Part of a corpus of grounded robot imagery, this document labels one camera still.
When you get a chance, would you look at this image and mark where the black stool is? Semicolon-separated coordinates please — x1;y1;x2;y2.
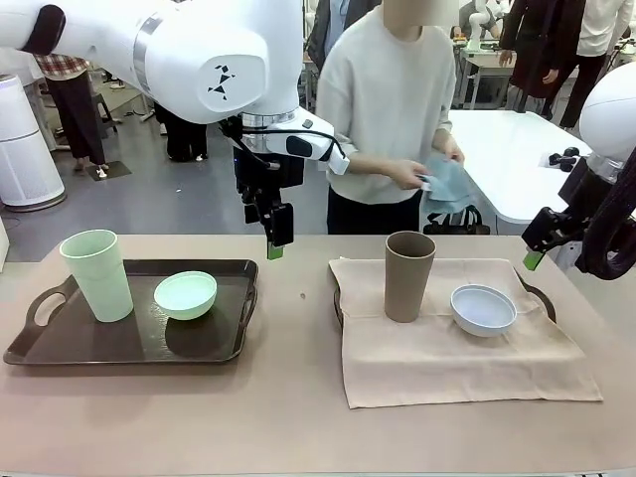
86;91;121;136

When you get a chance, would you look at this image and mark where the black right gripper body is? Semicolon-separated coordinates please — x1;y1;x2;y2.
520;206;592;253

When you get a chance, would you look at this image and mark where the light green tall cup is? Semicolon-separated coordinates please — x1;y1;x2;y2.
59;229;135;324

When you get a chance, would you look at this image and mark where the person's right forearm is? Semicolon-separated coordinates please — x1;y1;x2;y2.
342;151;403;186

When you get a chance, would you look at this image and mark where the black handbag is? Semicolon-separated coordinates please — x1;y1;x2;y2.
422;206;492;236

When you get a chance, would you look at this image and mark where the black braided cable sleeve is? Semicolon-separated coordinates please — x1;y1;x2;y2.
578;148;636;282

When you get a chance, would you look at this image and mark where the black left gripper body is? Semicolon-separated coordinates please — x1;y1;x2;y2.
233;148;305;225

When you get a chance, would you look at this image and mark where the light green round bowl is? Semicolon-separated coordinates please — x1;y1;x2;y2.
153;270;219;322

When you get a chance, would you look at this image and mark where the bystander in plaid shirt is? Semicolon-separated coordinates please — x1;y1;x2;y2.
34;54;108;178

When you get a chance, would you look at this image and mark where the white background table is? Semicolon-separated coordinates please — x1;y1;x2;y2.
446;108;597;225

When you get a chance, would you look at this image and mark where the white round bowl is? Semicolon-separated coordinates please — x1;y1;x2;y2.
449;283;518;339

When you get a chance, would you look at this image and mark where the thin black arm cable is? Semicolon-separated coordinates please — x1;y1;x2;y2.
218;118;349;173

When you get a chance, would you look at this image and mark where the bystander in black clothes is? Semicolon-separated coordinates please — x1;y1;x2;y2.
152;98;210;164

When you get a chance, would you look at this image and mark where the dark brown plastic tray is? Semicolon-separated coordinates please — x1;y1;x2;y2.
2;257;259;368
331;267;557;332

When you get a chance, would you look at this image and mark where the brown tall tumbler cup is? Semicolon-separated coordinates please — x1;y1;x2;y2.
384;231;437;324

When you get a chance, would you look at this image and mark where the person's left hand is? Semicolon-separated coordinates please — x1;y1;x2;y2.
430;136;467;166

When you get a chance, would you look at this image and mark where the person's right hand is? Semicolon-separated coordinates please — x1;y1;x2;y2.
395;159;431;193

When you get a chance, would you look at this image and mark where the bystander in dark jacket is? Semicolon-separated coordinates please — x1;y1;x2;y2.
303;0;359;114

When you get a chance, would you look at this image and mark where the person's left forearm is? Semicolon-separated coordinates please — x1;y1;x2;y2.
430;121;454;148

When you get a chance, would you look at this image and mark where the small black device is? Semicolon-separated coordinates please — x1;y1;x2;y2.
548;146;581;173

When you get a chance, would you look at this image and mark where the bystander in white shirt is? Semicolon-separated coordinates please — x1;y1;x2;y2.
560;0;622;130

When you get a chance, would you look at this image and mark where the bystander in dark brown coat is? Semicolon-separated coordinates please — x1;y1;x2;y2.
499;0;585;118

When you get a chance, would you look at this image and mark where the beige cloth mat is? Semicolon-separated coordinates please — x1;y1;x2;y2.
327;256;605;410

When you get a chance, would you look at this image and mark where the person in white sweater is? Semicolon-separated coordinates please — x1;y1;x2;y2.
316;0;478;235

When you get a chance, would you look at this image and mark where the blue-green cloth mat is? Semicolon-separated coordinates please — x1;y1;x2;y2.
419;151;478;216

